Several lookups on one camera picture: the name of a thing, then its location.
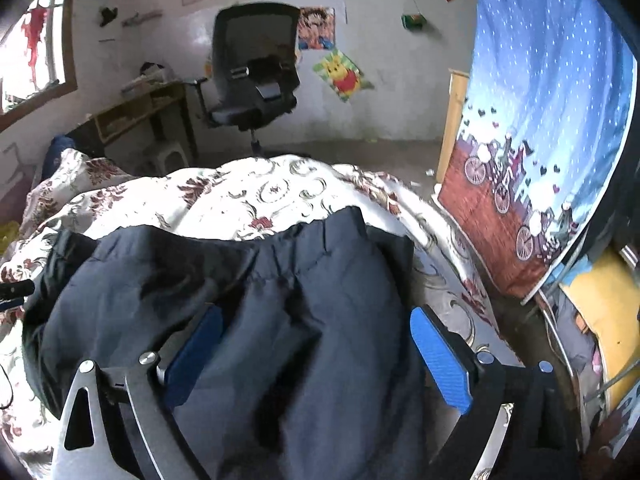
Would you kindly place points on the black office chair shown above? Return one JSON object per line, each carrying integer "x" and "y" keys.
{"x": 253, "y": 68}

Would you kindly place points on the green wall picture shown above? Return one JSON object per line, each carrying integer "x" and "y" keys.
{"x": 413, "y": 22}

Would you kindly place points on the blue pillow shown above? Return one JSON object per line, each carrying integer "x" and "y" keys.
{"x": 53, "y": 156}

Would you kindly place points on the yellow green cloth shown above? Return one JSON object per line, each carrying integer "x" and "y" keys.
{"x": 8, "y": 233}

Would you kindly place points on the colourful cartoon wall poster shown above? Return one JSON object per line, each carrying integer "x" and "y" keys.
{"x": 316, "y": 28}

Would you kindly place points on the floral white red quilt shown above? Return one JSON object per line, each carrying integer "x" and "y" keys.
{"x": 113, "y": 424}

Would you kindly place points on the light wooden board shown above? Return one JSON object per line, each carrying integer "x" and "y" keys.
{"x": 458, "y": 84}

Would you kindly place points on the small plastic stool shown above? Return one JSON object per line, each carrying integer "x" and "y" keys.
{"x": 166, "y": 157}

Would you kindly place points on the Winnie the Pooh sticker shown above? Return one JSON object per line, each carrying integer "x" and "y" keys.
{"x": 342, "y": 75}

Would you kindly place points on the wooden desk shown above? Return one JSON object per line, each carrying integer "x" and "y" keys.
{"x": 103, "y": 129}

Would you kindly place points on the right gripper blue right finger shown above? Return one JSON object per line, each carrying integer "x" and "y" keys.
{"x": 447, "y": 357}

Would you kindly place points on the window with wooden frame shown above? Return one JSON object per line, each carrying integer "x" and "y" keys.
{"x": 37, "y": 56}

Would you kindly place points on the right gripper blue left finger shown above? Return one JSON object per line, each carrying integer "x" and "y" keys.
{"x": 185, "y": 354}

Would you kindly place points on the blue cartoon wardrobe curtain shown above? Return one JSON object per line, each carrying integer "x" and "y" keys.
{"x": 545, "y": 120}

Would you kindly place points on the dark navy puffer jacket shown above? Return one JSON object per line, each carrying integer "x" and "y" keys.
{"x": 316, "y": 375}

